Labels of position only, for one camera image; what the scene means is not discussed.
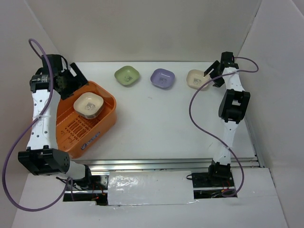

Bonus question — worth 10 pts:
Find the cream plate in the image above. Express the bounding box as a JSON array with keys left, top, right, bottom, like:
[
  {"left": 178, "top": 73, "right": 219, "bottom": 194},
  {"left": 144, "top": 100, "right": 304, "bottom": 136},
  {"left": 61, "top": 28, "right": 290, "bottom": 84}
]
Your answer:
[
  {"left": 186, "top": 69, "right": 210, "bottom": 89},
  {"left": 73, "top": 92, "right": 104, "bottom": 114}
]

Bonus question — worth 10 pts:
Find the green plate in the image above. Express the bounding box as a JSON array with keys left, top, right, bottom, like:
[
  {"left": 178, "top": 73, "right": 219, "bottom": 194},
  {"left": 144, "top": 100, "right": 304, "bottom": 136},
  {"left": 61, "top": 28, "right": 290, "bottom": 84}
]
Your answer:
[
  {"left": 114, "top": 66, "right": 140, "bottom": 87},
  {"left": 79, "top": 112, "right": 100, "bottom": 119}
]

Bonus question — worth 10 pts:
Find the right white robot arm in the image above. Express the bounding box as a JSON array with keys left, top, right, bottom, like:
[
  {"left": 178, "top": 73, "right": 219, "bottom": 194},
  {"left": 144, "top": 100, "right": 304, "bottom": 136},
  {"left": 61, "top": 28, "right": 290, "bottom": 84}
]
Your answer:
[{"left": 204, "top": 52, "right": 250, "bottom": 186}]

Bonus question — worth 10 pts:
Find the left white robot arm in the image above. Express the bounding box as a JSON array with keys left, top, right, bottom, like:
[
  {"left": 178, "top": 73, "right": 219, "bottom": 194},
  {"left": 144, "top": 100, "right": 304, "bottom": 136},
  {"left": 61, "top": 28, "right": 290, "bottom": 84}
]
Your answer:
[{"left": 18, "top": 54, "right": 94, "bottom": 190}]

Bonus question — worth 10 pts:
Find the orange plastic bin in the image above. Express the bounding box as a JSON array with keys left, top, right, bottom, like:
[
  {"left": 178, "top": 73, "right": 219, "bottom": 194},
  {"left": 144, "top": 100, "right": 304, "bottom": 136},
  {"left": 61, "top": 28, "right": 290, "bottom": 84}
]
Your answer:
[{"left": 56, "top": 81, "right": 117, "bottom": 159}]

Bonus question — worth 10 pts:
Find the purple plate top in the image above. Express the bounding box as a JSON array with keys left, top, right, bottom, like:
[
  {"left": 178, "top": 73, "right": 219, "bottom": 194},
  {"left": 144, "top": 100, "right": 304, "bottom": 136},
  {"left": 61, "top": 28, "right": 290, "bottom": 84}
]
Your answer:
[{"left": 150, "top": 68, "right": 175, "bottom": 89}]

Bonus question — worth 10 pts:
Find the white foil sheet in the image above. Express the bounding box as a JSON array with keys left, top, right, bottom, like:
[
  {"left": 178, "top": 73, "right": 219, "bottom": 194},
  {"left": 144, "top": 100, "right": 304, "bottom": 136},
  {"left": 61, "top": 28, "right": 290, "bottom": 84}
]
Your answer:
[{"left": 107, "top": 171, "right": 195, "bottom": 206}]

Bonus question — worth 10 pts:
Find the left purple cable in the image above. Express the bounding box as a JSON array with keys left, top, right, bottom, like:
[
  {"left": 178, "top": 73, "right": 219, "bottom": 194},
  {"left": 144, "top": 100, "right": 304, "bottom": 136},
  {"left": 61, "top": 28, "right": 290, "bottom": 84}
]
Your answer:
[{"left": 1, "top": 39, "right": 74, "bottom": 211}]

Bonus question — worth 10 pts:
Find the aluminium rail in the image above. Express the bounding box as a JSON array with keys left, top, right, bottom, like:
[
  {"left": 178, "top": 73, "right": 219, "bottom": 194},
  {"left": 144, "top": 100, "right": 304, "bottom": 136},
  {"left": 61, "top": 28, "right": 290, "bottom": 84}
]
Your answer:
[{"left": 71, "top": 158, "right": 264, "bottom": 173}]

